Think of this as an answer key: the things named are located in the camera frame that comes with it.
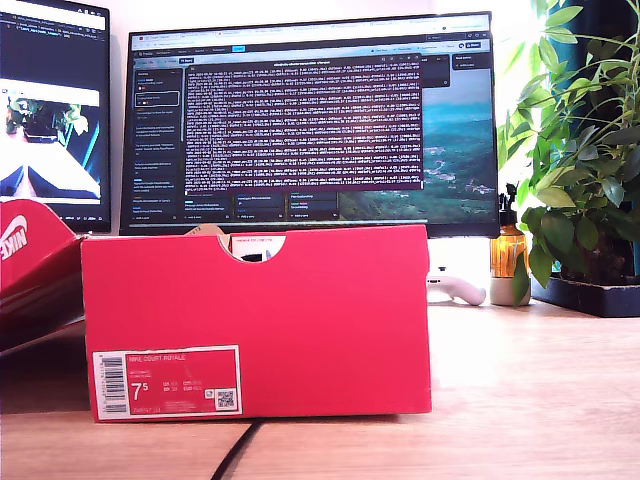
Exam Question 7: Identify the red Nike shoebox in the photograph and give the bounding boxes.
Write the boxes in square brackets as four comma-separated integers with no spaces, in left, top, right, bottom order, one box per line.
[0,198,434,424]

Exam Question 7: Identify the white printed paper sheet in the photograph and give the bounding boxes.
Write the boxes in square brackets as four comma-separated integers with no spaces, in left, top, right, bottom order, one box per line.
[229,234,287,261]

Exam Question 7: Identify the brown cardboard insert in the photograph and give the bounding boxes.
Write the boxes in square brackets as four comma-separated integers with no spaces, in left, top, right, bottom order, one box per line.
[187,224,232,251]

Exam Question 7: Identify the large black computer monitor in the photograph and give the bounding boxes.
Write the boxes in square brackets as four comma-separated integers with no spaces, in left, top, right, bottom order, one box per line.
[118,10,501,239]

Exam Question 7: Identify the white handheld controller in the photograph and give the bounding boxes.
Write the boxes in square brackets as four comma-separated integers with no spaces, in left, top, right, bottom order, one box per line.
[427,266,488,306]

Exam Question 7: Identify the amber pump bottle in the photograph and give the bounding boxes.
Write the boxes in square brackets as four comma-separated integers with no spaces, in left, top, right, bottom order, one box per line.
[492,182,530,279]

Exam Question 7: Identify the small white pot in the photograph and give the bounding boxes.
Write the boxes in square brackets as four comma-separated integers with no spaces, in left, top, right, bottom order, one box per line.
[489,275,532,307]

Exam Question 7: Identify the green leafy houseplant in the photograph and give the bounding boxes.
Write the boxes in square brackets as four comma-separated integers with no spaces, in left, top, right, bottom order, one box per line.
[499,0,640,286]

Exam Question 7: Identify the small black computer monitor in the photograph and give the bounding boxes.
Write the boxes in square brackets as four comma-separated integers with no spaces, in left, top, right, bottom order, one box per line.
[0,0,112,234]

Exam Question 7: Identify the black cable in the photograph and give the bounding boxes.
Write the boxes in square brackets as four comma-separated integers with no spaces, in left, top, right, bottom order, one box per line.
[209,419,264,480]

